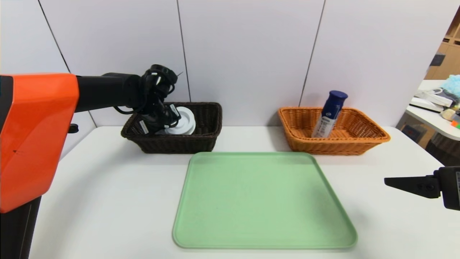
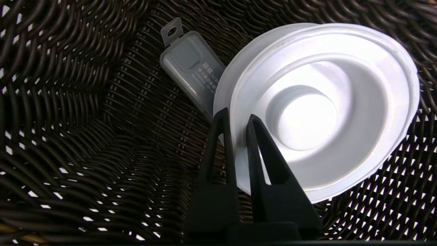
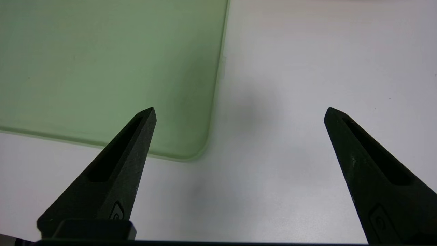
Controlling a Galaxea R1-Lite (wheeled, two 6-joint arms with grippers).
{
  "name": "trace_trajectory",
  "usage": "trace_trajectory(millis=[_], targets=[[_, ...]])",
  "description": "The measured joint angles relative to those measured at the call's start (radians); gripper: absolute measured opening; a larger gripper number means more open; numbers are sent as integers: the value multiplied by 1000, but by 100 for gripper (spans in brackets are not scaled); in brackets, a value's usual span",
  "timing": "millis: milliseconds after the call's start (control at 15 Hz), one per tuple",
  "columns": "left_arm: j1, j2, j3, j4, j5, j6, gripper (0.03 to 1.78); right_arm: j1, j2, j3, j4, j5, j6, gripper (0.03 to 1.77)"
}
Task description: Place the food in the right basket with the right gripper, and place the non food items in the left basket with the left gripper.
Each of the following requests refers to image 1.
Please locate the blue white bottle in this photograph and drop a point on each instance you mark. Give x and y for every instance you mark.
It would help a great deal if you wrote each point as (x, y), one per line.
(329, 115)

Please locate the white power strip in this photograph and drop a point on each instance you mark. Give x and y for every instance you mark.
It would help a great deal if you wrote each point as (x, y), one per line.
(427, 100)

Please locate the orange green toy block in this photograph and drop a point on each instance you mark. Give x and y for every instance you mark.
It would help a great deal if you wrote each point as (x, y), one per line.
(455, 123)

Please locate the light blue cloth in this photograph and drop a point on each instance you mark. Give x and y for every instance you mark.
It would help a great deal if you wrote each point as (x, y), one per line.
(452, 84)

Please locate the dark brown wicker basket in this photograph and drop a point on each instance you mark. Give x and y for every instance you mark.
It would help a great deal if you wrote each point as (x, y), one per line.
(179, 144)

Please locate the wooden shelf unit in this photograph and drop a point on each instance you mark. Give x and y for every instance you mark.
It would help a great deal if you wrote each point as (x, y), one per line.
(449, 54)

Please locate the light green plastic tray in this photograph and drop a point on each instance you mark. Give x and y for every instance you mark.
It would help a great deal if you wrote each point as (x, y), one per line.
(266, 201)

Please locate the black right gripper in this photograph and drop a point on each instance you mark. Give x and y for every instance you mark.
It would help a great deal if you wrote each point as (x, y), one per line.
(453, 187)

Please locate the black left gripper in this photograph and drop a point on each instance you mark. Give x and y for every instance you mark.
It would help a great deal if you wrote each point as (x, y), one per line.
(173, 112)

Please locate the white round plastic spool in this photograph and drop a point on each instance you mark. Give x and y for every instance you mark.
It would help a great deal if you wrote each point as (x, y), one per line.
(187, 122)

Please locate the dark brown storage bin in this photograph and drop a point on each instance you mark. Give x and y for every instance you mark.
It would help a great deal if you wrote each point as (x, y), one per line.
(442, 149)

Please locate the orange wicker basket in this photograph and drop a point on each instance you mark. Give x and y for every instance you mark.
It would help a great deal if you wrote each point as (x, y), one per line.
(341, 147)

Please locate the beige plush toy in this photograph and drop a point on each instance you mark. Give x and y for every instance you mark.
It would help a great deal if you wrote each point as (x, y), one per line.
(447, 114)

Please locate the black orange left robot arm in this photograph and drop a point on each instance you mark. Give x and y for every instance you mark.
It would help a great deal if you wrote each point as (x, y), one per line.
(36, 136)

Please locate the white side table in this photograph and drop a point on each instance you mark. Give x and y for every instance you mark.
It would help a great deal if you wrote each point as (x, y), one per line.
(427, 120)

